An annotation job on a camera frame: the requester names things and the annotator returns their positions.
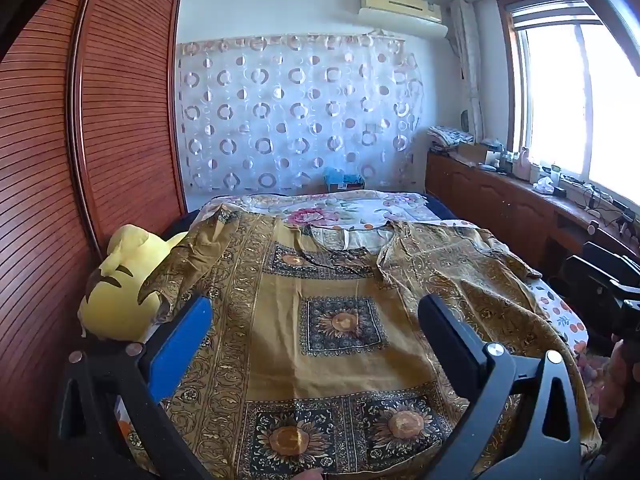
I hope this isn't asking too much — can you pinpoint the golden sunflower patterned shirt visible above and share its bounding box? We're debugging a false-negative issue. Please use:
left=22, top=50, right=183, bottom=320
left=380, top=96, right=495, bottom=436
left=137, top=207, right=601, bottom=480

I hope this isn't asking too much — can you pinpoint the wooden framed window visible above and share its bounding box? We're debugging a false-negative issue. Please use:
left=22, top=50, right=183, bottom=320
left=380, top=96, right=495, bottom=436
left=497, top=0, right=640, bottom=211

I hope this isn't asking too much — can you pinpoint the fruit print bedsheet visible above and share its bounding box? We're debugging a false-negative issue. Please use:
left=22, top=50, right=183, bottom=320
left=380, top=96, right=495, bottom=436
left=530, top=280, right=591, bottom=361

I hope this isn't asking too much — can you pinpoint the long wooden cabinet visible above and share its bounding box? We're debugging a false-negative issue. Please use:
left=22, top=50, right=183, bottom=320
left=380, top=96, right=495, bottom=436
left=425, top=152, right=640, bottom=286

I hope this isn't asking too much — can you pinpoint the white window curtain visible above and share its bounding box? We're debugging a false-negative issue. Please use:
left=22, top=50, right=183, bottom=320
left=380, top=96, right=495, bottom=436
left=447, top=0, right=486, bottom=143

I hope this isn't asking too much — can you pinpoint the sheer circle patterned curtain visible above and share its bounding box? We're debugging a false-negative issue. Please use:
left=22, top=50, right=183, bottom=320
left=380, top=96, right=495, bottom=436
left=176, top=34, right=426, bottom=196

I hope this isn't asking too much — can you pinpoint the wall air conditioner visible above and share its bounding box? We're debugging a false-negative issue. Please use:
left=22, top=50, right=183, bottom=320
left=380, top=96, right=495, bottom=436
left=357, top=0, right=449, bottom=38

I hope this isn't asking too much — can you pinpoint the wooden louvered wardrobe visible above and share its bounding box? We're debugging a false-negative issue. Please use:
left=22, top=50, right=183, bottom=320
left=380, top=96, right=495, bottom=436
left=0, top=0, right=188, bottom=461

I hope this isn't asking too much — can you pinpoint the yellow plush toy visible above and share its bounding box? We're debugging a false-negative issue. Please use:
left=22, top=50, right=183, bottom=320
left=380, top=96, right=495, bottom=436
left=77, top=224, right=188, bottom=343

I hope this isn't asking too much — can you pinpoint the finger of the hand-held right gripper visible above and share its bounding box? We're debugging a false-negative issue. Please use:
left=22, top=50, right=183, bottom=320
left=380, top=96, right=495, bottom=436
left=560, top=241, right=640, bottom=311

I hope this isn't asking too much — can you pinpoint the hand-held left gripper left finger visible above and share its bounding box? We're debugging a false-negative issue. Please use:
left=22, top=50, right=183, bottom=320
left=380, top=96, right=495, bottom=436
left=56, top=296, right=214, bottom=480

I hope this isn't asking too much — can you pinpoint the cardboard box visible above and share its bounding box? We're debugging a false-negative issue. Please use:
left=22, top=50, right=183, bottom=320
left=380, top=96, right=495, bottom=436
left=457, top=142, right=488, bottom=163

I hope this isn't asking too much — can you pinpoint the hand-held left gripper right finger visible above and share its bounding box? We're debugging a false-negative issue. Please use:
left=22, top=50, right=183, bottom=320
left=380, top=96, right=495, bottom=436
left=418, top=294, right=584, bottom=480

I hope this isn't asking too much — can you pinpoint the stack of folded cloths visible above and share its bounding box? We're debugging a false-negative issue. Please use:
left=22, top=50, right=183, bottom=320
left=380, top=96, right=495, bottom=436
left=427, top=125, right=476, bottom=153

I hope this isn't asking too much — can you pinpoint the power strip with cables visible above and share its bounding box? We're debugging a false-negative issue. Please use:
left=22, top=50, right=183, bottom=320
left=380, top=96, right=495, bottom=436
left=575, top=185, right=636, bottom=221

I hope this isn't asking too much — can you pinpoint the blue packet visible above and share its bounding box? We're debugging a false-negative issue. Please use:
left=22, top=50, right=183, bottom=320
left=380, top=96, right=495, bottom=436
left=322, top=167, right=366, bottom=192

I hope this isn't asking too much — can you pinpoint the floral quilt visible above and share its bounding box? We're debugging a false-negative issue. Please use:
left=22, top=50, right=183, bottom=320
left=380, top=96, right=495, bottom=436
left=192, top=191, right=446, bottom=251

